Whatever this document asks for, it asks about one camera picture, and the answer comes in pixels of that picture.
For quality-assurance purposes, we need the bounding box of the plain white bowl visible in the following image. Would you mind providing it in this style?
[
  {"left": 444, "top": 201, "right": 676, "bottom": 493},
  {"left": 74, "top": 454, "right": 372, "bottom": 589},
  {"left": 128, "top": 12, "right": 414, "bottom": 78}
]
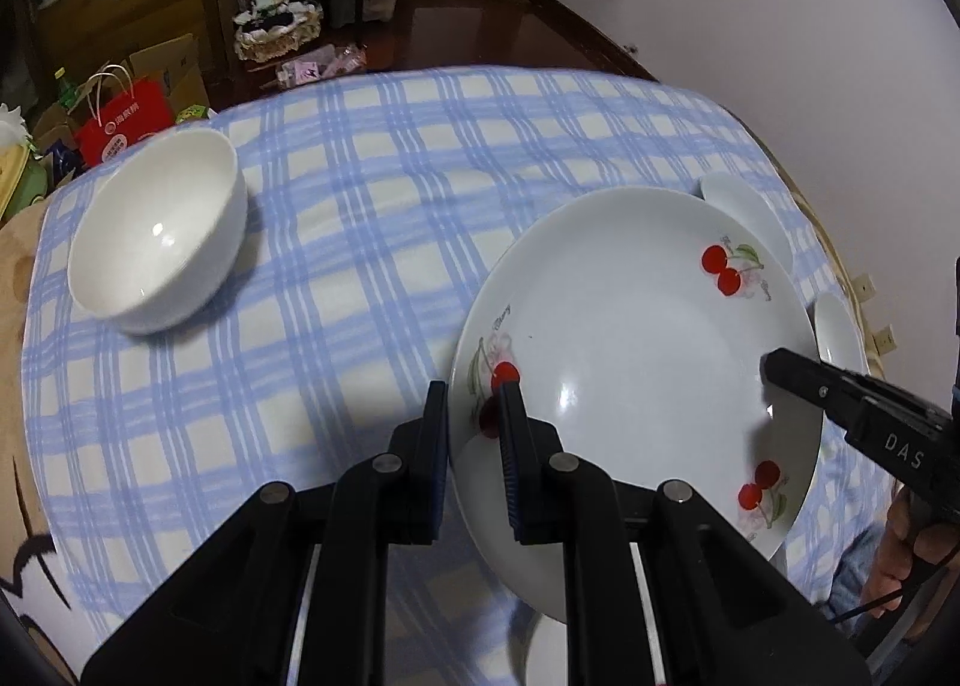
[{"left": 66, "top": 129, "right": 250, "bottom": 336}]

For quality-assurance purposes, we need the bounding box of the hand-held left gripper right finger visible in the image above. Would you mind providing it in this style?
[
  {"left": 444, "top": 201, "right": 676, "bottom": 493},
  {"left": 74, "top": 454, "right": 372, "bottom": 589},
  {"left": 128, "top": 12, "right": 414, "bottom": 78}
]
[{"left": 499, "top": 380, "right": 872, "bottom": 686}]

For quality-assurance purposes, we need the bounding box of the basket of socks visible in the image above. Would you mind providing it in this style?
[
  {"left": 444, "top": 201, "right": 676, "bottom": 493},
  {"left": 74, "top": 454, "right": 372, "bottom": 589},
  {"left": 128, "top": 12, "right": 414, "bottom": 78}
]
[{"left": 232, "top": 0, "right": 327, "bottom": 61}]

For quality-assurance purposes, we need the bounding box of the blue white emblem bowl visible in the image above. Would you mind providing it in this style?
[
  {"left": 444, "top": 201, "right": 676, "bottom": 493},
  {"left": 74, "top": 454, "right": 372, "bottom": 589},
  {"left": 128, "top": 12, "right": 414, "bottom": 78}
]
[{"left": 812, "top": 291, "right": 871, "bottom": 376}]

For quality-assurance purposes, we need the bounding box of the yellow green bag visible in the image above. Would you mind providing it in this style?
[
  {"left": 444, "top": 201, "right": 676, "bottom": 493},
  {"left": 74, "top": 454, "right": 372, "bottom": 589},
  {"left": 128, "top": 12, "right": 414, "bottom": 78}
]
[{"left": 0, "top": 146, "right": 50, "bottom": 215}]

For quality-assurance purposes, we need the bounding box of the red and blue bowl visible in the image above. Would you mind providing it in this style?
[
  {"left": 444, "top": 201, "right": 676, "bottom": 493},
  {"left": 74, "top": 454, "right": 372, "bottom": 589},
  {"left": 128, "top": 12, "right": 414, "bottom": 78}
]
[{"left": 700, "top": 171, "right": 794, "bottom": 275}]

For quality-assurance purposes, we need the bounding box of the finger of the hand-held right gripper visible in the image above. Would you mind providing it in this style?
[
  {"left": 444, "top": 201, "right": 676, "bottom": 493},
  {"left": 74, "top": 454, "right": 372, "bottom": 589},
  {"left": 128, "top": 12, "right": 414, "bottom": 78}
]
[{"left": 760, "top": 347, "right": 953, "bottom": 428}]

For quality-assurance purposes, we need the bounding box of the cardboard box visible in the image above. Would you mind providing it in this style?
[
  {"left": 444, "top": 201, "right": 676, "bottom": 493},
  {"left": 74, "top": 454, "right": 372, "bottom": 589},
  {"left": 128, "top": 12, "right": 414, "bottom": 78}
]
[{"left": 120, "top": 34, "right": 211, "bottom": 121}]

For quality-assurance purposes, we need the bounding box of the medium cherry print plate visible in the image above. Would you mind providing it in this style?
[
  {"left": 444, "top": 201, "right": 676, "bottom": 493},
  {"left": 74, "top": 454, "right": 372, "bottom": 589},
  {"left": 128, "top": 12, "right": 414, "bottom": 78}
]
[{"left": 523, "top": 615, "right": 571, "bottom": 686}]

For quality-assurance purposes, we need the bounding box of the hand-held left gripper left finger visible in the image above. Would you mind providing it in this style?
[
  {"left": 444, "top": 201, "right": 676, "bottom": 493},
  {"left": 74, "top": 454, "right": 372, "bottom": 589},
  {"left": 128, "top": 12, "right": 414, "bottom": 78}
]
[{"left": 79, "top": 380, "right": 451, "bottom": 686}]

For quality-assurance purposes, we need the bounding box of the blue plaid cloth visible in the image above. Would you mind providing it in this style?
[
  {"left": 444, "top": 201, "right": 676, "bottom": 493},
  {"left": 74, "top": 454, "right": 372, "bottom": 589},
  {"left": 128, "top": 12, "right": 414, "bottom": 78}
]
[{"left": 21, "top": 65, "right": 897, "bottom": 686}]

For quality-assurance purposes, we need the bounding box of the red paper bag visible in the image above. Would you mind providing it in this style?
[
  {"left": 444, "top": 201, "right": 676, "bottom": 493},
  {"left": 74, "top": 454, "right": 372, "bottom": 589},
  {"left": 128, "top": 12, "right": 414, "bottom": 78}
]
[{"left": 77, "top": 64, "right": 177, "bottom": 169}]

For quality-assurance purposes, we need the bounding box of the person's right hand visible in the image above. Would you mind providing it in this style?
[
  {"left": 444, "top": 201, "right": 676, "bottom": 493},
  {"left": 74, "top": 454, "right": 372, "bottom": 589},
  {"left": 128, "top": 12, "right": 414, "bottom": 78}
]
[{"left": 862, "top": 487, "right": 960, "bottom": 627}]

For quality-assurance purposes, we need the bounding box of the black cable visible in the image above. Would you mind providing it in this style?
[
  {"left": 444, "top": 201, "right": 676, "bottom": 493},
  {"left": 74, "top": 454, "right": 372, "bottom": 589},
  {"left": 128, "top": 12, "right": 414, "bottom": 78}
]
[{"left": 825, "top": 585, "right": 920, "bottom": 627}]

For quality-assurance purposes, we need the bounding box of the gold patterned blanket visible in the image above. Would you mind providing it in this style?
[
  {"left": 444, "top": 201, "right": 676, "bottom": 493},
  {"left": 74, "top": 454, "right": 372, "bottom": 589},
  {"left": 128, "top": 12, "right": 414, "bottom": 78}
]
[{"left": 739, "top": 112, "right": 890, "bottom": 372}]

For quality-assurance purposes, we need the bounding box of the large cherry print plate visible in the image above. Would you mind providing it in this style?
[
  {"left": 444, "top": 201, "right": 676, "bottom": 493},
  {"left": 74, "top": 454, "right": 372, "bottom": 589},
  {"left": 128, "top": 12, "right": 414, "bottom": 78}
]
[{"left": 450, "top": 187, "right": 822, "bottom": 623}]

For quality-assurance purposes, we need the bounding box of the white plush toy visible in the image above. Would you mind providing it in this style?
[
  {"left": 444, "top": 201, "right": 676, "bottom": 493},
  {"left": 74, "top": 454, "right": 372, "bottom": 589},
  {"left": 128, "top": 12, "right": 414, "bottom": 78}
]
[{"left": 0, "top": 103, "right": 35, "bottom": 148}]

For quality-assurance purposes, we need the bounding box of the pink packet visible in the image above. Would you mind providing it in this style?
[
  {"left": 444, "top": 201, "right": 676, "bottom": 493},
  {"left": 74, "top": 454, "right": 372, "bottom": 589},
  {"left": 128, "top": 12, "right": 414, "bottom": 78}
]
[{"left": 277, "top": 45, "right": 368, "bottom": 91}]

